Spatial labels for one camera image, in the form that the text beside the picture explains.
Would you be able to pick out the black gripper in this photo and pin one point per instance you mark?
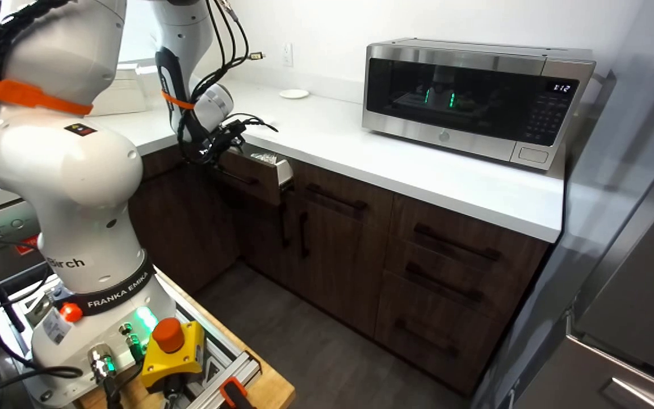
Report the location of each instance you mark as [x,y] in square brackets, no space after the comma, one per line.
[211,146]

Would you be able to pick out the dark wood drawer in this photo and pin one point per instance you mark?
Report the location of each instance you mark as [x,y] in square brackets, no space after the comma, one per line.
[256,189]
[523,252]
[433,302]
[342,183]
[493,285]

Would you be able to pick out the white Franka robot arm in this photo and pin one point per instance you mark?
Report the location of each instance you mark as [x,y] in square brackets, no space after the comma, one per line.
[78,174]

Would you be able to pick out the white plate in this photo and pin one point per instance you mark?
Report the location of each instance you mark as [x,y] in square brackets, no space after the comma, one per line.
[293,93]

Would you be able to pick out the dark wood cabinet door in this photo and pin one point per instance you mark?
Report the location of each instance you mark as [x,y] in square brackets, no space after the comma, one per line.
[342,274]
[259,241]

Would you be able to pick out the white box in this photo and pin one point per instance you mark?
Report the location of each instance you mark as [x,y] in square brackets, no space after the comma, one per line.
[127,92]

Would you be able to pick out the yellow emergency stop button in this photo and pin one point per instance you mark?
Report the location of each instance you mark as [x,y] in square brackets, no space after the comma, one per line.
[171,356]

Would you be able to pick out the stainless steel microwave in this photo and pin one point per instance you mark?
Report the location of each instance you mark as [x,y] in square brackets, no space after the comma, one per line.
[479,99]

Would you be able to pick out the grey electronics box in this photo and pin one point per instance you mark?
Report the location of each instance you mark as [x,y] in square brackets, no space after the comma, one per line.
[5,228]

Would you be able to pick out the light wooden robot cart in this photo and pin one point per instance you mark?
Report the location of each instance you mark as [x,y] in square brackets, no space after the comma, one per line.
[272,390]

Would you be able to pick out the orange black clamp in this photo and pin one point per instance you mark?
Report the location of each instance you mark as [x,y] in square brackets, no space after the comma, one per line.
[236,394]

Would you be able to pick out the grey steel refrigerator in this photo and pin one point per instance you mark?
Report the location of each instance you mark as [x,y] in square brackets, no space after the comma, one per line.
[631,286]

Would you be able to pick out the white wall outlet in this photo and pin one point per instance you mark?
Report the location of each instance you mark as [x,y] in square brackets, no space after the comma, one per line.
[288,56]

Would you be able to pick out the aluminium profile rail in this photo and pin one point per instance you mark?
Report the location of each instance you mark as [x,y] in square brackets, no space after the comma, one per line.
[237,367]

